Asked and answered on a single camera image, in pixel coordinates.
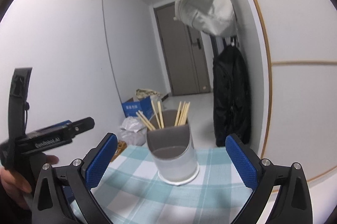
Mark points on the white canvas backpack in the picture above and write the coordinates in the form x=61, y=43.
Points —
x=205, y=5

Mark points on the black hanging jacket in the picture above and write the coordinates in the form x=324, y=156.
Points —
x=232, y=97

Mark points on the blue Jordan shoe box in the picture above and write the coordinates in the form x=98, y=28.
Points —
x=68, y=194

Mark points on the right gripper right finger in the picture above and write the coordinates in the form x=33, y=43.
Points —
x=293, y=201

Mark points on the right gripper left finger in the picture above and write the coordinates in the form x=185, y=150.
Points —
x=50, y=204

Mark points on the person's left hand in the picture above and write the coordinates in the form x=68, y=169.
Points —
x=16, y=186

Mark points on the blue cardboard box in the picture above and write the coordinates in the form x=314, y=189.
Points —
x=131, y=107

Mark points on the grey brown door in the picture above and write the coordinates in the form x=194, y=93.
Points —
x=183, y=53

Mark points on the grey plastic parcel bag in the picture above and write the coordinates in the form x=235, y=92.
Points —
x=133, y=138

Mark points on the teal checked table cloth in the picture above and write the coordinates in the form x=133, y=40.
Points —
x=132, y=192

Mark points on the grey white utensil holder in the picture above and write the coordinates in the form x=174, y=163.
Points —
x=173, y=152

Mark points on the wooden chopstick in holder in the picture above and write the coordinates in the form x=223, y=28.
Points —
x=186, y=114
x=182, y=113

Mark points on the white plastic parcel bag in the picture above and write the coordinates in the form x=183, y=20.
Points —
x=132, y=124

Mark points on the brown suede shoe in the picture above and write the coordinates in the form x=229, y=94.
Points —
x=120, y=148

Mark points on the beige tote bag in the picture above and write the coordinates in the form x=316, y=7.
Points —
x=152, y=94

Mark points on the wooden chopstick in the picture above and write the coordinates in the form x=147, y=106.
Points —
x=148, y=119
x=145, y=121
x=182, y=105
x=182, y=113
x=155, y=114
x=186, y=114
x=160, y=115
x=178, y=114

